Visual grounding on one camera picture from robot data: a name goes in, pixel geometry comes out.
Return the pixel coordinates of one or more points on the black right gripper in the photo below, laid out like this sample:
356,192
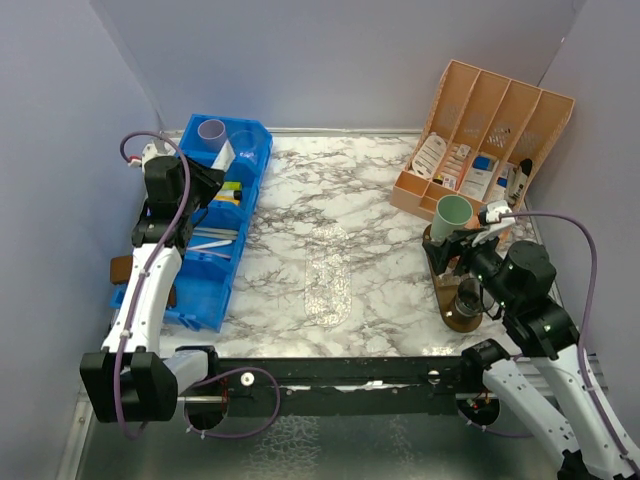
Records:
441,254

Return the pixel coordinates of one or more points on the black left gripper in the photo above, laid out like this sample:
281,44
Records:
211,180

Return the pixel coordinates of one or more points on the white toothpaste tube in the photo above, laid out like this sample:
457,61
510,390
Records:
224,158

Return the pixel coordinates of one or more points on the green plastic cup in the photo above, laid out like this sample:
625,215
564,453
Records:
452,212

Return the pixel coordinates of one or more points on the dark blue plastic cup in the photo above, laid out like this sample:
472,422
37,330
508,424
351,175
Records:
470,301

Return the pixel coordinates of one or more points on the clear square toothbrush holder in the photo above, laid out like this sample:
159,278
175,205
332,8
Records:
449,278

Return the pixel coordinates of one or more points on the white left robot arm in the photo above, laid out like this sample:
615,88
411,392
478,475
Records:
128,380

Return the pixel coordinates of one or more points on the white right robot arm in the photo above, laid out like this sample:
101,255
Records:
578,430

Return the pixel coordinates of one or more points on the brown oval wooden tray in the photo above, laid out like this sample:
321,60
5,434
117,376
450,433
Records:
444,297

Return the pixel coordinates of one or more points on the blue plastic bin organizer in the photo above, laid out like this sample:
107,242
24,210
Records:
204,281

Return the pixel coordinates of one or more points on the lilac plastic cup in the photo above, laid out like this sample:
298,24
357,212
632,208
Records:
213,134

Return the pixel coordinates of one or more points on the clear plastic cup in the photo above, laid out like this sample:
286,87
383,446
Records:
245,145

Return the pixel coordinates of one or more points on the white blue box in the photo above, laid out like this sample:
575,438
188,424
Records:
484,163

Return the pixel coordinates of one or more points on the white oval soap packet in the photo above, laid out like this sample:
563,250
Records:
427,159

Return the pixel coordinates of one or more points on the brown lid clear box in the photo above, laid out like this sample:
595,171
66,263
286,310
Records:
120,271

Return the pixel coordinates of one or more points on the peach compartment organizer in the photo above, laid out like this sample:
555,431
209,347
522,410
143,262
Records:
479,112

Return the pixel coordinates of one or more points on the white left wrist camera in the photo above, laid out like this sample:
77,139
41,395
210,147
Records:
156,148

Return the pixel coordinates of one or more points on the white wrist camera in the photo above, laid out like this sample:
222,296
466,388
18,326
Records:
495,220
156,148

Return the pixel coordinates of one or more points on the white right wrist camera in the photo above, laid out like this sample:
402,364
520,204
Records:
495,220

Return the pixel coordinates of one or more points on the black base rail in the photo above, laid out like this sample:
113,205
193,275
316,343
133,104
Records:
335,386

